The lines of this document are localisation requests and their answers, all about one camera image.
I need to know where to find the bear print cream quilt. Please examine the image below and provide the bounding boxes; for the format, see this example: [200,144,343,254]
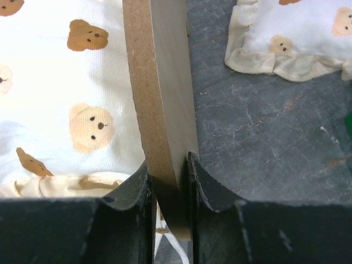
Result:
[1,1,145,199]

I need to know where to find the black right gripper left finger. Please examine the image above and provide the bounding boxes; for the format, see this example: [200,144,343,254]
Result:
[1,164,153,263]

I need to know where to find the wooden pet bed frame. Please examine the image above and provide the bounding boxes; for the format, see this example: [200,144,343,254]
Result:
[123,1,198,240]

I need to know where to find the bear print small pillow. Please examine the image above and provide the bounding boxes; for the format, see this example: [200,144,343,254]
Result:
[224,1,351,82]

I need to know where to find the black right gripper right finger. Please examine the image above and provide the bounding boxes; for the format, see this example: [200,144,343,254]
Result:
[188,153,351,263]

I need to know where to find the green plastic basket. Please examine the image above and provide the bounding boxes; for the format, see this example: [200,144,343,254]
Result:
[344,112,352,139]

